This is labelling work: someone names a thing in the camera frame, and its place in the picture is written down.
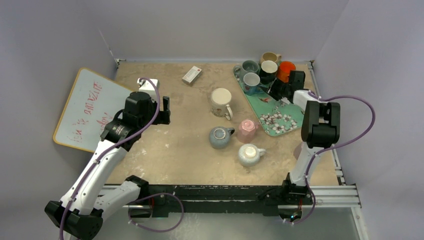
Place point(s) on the black base frame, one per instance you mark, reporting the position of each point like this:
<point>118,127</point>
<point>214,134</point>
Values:
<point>267,200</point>

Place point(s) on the mauve mug with black handle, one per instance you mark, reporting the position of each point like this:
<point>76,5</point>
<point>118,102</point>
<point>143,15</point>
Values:
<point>297,150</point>

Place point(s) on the blue-grey round mug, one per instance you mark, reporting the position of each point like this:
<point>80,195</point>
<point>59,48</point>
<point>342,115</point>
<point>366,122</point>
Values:
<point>219,137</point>

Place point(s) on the orange mug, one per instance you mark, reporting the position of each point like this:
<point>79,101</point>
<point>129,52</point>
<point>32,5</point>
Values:
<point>284,70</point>

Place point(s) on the grey mug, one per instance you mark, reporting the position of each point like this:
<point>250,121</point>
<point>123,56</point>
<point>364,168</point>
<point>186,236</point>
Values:
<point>248,66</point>

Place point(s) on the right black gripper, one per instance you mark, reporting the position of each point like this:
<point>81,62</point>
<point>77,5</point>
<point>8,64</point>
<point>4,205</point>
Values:
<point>289,85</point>

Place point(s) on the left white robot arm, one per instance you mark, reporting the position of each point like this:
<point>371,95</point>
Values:
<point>80,213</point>

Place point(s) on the pale speckled mug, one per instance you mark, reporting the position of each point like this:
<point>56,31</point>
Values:
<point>249,154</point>

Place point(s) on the pink faceted mug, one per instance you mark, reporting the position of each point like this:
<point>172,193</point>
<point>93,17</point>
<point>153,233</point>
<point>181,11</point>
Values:
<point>247,130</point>

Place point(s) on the green floral tray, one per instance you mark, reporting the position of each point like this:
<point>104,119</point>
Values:
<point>276,117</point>

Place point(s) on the white red small box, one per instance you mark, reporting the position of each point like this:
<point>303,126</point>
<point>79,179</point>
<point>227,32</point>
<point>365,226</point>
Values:
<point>192,75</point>

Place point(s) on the tan brown round mug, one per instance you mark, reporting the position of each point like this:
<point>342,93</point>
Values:
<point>270,56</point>

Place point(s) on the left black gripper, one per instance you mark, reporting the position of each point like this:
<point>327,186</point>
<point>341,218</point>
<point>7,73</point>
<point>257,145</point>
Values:
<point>162,117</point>

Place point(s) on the whiteboard with red writing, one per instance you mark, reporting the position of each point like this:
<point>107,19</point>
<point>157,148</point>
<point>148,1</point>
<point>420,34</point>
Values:
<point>92,103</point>

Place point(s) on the cream white mug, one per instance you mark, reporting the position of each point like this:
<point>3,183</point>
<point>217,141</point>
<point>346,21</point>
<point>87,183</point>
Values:
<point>220,100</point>

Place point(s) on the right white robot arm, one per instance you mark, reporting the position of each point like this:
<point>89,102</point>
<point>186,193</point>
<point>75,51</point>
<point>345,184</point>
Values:
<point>320,129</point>

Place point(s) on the blue mug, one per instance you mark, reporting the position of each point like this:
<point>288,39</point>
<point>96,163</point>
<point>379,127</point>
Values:
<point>251,84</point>

